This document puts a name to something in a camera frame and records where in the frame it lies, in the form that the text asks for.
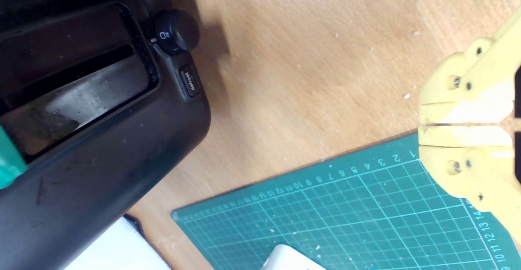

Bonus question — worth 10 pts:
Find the black two-slot toaster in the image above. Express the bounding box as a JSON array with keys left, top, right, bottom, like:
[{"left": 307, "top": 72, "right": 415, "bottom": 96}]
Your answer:
[{"left": 0, "top": 0, "right": 212, "bottom": 270}]

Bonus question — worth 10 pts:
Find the green cutting mat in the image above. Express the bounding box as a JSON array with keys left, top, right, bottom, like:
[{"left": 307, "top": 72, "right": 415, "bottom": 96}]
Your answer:
[{"left": 171, "top": 134, "right": 521, "bottom": 270}]

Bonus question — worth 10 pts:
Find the white block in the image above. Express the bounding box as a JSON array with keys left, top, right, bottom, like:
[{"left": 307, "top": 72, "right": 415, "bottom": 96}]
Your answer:
[{"left": 260, "top": 244, "right": 326, "bottom": 270}]

